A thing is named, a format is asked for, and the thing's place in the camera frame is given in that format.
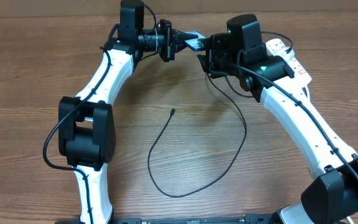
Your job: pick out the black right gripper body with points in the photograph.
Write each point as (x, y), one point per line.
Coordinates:
(220, 51)

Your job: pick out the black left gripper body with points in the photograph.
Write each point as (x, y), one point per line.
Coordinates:
(166, 46)

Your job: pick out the blue Galaxy smartphone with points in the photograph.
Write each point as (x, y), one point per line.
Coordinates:
(196, 44)

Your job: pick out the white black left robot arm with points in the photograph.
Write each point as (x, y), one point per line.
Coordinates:
(86, 132)

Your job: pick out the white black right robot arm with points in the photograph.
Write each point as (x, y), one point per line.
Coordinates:
(274, 77)

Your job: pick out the white charger plug adapter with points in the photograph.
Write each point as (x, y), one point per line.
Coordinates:
(285, 53)

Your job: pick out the white power strip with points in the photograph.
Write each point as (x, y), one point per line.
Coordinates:
(301, 75)

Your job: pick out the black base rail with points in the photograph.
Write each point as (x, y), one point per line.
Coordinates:
(247, 219)

